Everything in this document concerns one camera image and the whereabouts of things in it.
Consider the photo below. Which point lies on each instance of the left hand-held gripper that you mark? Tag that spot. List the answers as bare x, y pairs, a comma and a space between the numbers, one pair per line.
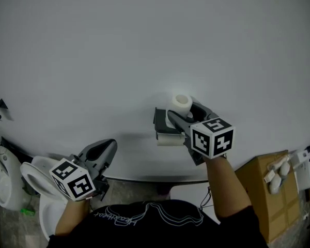
72, 181

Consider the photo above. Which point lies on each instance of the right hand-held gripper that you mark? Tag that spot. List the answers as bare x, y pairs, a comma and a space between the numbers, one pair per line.
211, 138

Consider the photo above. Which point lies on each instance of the person's right forearm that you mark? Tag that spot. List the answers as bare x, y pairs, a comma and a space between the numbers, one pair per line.
224, 187

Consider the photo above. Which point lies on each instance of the person's left forearm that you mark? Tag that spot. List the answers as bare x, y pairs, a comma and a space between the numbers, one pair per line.
72, 216

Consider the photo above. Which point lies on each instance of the black toilet paper holder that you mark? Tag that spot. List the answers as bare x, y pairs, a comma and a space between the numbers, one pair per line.
160, 121

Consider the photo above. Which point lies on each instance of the white toilet with raised seat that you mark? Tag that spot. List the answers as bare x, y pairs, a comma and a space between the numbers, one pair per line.
41, 179

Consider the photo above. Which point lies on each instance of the white toilet with closed lid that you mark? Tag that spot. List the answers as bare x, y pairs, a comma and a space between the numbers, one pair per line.
191, 194

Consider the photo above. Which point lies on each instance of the small white toilet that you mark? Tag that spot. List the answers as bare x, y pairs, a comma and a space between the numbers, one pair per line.
5, 185

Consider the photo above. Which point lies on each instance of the green plastic object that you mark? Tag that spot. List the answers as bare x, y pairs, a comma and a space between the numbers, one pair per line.
27, 211

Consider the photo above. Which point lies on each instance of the person's black printed shirt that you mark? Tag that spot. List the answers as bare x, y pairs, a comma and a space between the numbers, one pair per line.
157, 229

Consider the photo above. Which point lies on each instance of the pale pink pack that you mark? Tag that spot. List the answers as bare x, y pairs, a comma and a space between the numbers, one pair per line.
277, 162

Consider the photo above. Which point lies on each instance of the small white box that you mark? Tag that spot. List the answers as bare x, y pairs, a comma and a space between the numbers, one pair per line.
269, 176

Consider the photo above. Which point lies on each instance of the white oval object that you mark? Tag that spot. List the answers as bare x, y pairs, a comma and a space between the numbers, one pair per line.
285, 169
275, 185

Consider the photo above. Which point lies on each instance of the brown cardboard box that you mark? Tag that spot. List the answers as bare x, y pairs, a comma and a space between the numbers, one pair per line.
279, 210

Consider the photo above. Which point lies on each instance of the white wall appliance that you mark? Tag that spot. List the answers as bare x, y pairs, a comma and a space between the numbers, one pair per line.
303, 169

